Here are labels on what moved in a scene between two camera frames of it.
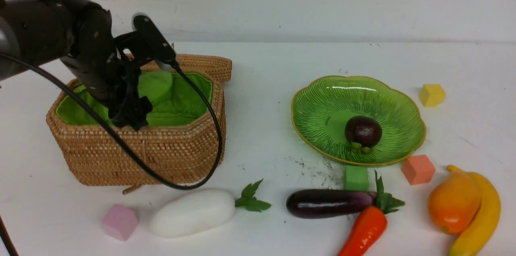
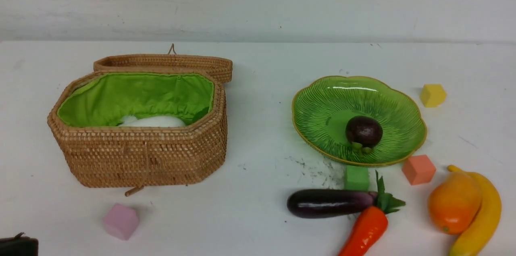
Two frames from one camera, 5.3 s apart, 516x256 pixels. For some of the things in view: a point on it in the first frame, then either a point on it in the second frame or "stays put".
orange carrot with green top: x=371 y=225 stays put
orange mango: x=453 y=201 stays put
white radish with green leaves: x=190 y=212 -> x=155 y=121
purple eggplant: x=314 y=204 stays put
